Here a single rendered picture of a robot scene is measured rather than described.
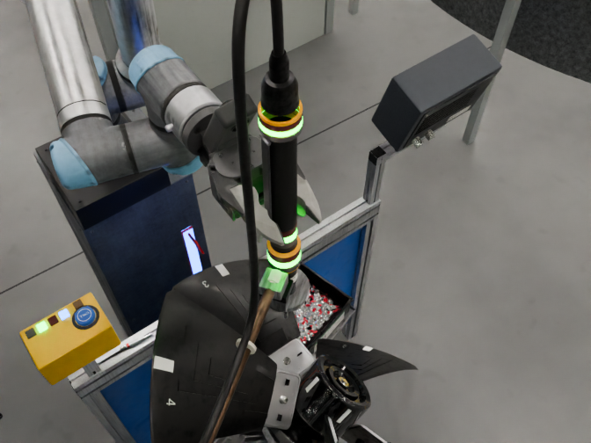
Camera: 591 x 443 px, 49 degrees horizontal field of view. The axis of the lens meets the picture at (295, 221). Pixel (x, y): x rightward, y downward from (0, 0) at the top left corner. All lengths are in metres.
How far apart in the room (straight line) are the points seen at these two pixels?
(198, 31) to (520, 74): 1.62
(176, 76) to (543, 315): 2.07
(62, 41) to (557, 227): 2.32
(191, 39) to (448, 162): 1.29
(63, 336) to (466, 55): 1.08
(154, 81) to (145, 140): 0.10
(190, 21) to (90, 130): 2.06
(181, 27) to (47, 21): 1.94
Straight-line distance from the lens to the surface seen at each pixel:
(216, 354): 0.97
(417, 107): 1.48
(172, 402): 0.92
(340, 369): 1.14
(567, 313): 2.75
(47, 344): 1.40
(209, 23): 3.06
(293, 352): 1.18
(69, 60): 1.04
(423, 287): 2.64
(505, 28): 2.68
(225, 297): 1.24
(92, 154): 0.96
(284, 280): 0.82
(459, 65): 1.59
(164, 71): 0.89
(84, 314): 1.39
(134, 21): 1.32
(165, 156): 0.96
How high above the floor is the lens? 2.27
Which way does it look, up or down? 55 degrees down
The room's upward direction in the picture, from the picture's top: straight up
